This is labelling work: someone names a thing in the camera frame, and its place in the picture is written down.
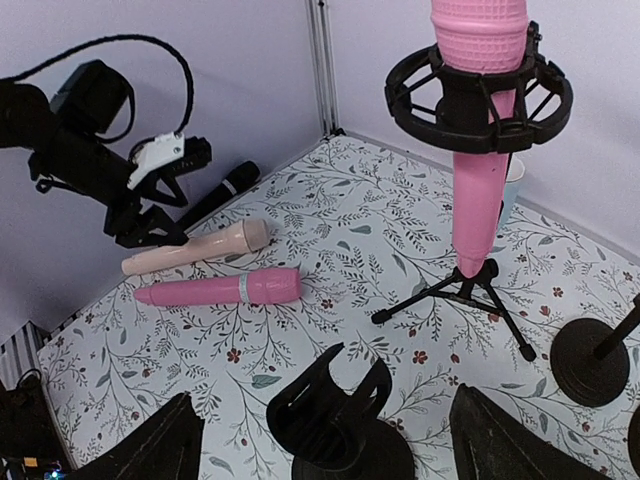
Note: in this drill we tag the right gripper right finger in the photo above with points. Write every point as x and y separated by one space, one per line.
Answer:
488 443

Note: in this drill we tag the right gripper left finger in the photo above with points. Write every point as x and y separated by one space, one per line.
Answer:
167 445

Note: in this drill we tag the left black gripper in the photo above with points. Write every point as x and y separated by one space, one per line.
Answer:
134 220

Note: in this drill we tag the beige microphone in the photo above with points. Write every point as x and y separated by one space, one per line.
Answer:
240 238

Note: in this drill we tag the black microphone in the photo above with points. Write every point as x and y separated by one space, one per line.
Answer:
238 181

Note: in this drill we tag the short pink microphone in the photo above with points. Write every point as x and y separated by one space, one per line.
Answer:
269 286

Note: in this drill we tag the round stand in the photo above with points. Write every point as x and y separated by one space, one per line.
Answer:
335 435
589 360

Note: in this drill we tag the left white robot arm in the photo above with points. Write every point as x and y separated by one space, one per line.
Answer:
68 151

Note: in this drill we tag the tall pink microphone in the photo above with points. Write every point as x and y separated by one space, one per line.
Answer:
480 37

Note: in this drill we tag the floral table mat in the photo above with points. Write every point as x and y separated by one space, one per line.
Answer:
366 228

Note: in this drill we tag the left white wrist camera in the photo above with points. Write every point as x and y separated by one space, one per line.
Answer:
171 154

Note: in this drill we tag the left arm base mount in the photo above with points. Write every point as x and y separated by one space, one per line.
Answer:
31 447

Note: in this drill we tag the left aluminium frame post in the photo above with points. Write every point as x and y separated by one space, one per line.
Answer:
323 65

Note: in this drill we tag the black tripod shock-mount stand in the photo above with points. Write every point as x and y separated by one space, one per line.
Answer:
542 107

